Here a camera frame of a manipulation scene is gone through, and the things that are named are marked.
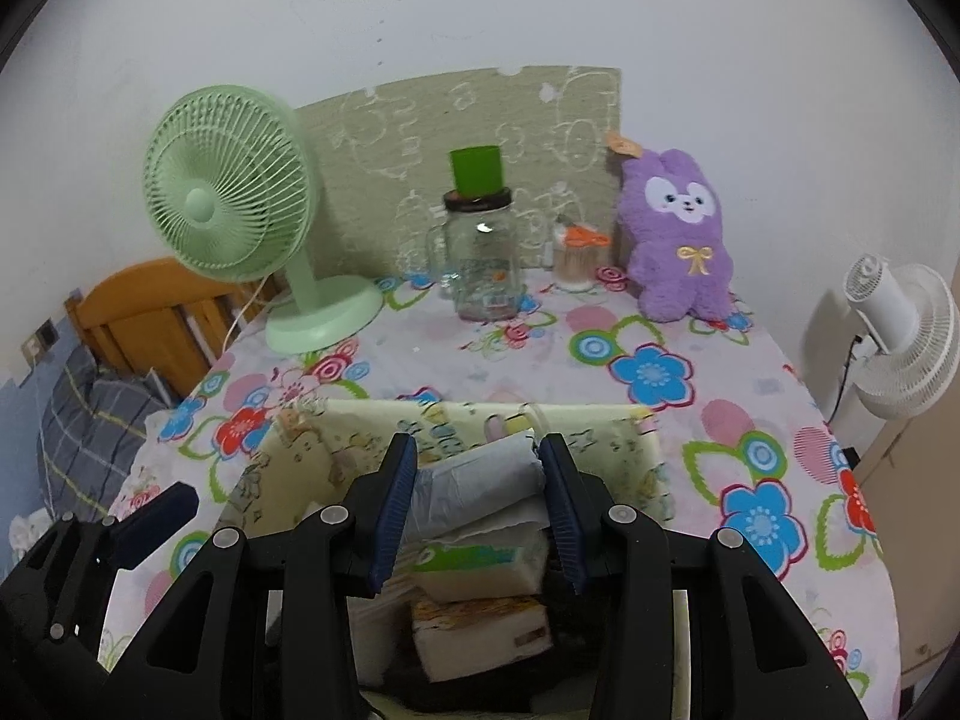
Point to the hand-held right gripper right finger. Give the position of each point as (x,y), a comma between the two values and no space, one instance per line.
(559,514)

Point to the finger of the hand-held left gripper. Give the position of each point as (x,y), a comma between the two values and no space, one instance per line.
(154,525)

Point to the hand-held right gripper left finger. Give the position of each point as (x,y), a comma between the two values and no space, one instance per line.
(394,514)

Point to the pale grey plastic bundle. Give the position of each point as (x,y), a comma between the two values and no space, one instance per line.
(480,476)

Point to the green label tissue pack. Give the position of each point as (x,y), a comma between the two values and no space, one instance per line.
(480,562)

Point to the yellow-green printed fabric storage box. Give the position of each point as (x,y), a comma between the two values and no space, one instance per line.
(315,457)

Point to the white towel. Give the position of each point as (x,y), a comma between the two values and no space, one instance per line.
(379,645)

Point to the yellow printed tissue pack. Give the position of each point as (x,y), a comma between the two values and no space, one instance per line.
(480,637)

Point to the black cloth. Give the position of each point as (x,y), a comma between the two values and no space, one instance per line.
(487,696)

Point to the grey plaid bedding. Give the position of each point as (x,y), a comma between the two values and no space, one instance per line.
(90,420)

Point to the grey white clothes pile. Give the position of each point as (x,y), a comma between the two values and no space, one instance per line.
(26,536)

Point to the floral tablecloth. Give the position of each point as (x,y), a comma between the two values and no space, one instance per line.
(675,420)

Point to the wooden headboard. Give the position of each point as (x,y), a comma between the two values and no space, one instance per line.
(127,307)

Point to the cotton swab container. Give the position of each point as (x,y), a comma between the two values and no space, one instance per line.
(574,266)

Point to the purple plush bunny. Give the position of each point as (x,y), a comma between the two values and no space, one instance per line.
(679,270)

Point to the orange scissors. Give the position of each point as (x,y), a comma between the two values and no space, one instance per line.
(585,236)

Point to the small black object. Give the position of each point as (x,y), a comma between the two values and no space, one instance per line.
(849,457)

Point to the green desk fan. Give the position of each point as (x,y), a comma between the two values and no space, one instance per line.
(202,206)

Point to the beige door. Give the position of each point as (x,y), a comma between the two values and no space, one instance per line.
(911,525)

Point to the green plastic cup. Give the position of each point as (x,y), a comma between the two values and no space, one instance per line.
(478,169)

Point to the white standing fan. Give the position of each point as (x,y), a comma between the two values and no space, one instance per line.
(907,315)

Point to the green cartoon printed board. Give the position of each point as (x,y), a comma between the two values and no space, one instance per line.
(450,112)

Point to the wall socket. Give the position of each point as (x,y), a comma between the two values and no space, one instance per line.
(43,336)

